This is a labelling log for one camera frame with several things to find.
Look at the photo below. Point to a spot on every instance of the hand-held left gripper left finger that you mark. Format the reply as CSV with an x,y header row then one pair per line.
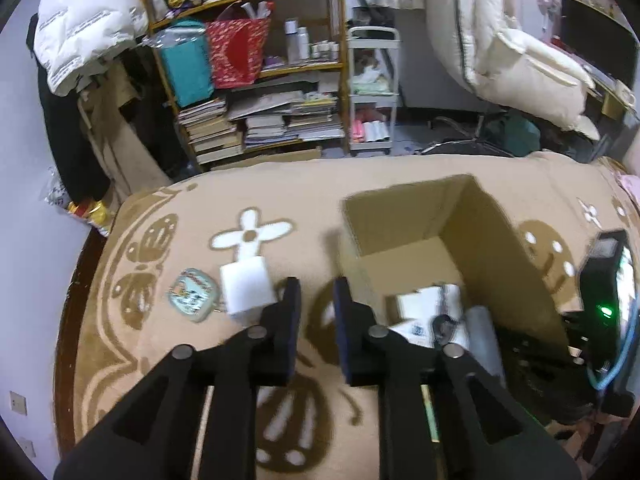
x,y
287,320

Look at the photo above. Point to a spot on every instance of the wooden desk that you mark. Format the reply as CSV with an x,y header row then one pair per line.
x,y
610,120

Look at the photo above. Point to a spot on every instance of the pink cloth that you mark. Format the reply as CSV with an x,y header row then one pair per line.
x,y
627,182

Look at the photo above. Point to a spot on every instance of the dark hanging clothes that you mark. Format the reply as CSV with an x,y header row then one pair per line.
x,y
155,120

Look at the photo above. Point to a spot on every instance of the black coat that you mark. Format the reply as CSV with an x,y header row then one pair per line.
x,y
70,150

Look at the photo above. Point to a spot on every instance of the white puffer jacket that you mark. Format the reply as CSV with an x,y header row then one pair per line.
x,y
85,20

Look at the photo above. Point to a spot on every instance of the plastic bag of snacks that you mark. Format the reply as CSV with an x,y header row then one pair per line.
x,y
80,205

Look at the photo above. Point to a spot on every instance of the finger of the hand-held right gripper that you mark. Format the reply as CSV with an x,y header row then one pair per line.
x,y
540,375

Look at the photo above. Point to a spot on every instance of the cream padded chair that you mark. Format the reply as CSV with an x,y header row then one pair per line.
x,y
500,50

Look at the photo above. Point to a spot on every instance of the beige coat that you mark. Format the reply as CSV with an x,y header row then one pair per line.
x,y
130,155

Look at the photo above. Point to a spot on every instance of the cardboard box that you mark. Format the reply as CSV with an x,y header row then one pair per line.
x,y
480,240

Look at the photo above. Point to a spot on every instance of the stack of old books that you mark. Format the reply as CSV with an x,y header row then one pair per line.
x,y
212,135

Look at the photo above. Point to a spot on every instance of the tall white bottle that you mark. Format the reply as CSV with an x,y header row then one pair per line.
x,y
291,42

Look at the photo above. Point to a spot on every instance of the dark wooden bed frame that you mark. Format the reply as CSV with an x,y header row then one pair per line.
x,y
72,320

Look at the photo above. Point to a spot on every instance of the white cube adapter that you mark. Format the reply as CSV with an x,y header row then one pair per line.
x,y
247,285

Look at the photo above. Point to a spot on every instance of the pile of papers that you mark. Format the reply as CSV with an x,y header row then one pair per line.
x,y
275,100

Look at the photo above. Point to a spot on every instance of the wooden shelf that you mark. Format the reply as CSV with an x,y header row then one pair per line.
x,y
300,69

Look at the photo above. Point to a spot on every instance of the teal bag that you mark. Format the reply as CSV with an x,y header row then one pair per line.
x,y
185,70

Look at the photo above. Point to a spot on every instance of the wall socket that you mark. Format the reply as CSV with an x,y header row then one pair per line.
x,y
17,403
26,447

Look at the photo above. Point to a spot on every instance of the cartoon print tin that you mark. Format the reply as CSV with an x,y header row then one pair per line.
x,y
192,295

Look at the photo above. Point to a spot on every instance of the black monitor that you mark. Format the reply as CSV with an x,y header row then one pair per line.
x,y
595,35

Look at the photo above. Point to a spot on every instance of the black car key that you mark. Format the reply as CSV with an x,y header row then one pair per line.
x,y
442,329

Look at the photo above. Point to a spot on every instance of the red bag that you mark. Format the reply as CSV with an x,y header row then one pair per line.
x,y
235,55

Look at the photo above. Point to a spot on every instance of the dark green bag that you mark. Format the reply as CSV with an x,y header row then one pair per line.
x,y
515,135

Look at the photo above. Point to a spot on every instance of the white remote control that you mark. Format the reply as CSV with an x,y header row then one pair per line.
x,y
425,302

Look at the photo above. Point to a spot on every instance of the beige patterned blanket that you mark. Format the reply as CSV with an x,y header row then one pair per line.
x,y
175,240

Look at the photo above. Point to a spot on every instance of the row of small bottles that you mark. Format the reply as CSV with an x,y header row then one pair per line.
x,y
325,51

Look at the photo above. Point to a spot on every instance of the black chair base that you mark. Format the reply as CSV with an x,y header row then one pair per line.
x,y
460,140

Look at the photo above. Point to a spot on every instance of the white cart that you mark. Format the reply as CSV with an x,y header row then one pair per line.
x,y
395,75

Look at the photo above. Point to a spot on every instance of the short white bottle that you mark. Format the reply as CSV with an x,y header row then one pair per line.
x,y
303,45

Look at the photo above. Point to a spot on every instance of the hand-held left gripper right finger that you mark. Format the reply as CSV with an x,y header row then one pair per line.
x,y
345,330

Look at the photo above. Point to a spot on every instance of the pink wall decoration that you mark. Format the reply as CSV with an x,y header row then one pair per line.
x,y
547,5

